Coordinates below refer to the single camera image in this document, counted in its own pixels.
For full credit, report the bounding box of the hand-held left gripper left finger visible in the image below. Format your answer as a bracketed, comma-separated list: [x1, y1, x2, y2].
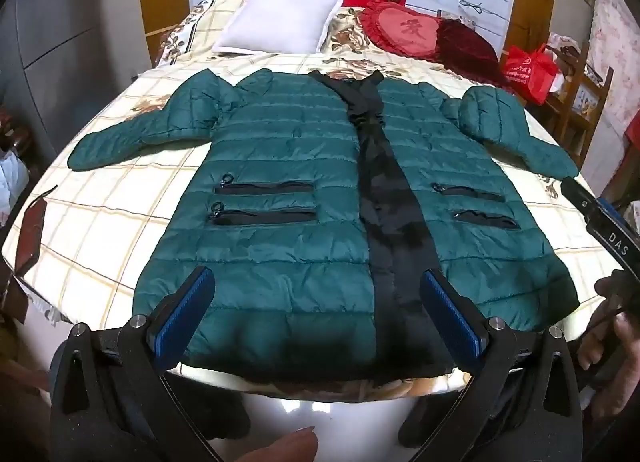
[50, 266, 217, 462]

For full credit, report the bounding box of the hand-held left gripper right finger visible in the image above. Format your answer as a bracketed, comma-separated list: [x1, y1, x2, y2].
[415, 268, 584, 462]

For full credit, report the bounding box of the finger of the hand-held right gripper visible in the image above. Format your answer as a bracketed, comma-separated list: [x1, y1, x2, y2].
[560, 176, 603, 227]

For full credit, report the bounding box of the green puffer jacket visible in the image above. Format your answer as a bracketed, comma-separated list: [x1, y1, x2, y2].
[67, 68, 581, 384]

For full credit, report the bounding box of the person's right hand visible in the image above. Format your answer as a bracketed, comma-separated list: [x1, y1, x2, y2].
[575, 274, 640, 425]

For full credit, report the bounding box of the person's left hand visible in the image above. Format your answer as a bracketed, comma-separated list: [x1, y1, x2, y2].
[254, 428, 319, 462]

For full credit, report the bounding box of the wooden chair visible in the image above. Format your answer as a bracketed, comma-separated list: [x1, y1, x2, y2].
[537, 32, 616, 173]

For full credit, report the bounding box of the floral checked bed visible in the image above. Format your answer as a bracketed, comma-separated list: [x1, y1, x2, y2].
[2, 0, 626, 395]

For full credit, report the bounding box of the red shopping bag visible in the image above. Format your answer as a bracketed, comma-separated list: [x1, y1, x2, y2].
[501, 43, 560, 105]

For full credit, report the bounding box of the brown leather bag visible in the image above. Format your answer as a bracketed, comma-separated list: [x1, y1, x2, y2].
[0, 184, 58, 325]

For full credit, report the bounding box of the dark red fringed cushion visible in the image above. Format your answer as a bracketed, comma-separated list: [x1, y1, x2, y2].
[434, 18, 511, 89]

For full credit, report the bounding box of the white plastic bag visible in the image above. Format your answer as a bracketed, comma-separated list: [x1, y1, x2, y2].
[0, 149, 32, 228]

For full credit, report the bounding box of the red heart cushion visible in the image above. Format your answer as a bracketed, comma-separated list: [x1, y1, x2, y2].
[361, 1, 446, 62]

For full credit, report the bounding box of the grey wardrobe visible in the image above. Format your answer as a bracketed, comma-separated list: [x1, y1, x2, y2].
[0, 0, 153, 158]

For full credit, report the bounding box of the white pillow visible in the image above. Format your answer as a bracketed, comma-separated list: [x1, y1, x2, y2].
[211, 0, 345, 55]

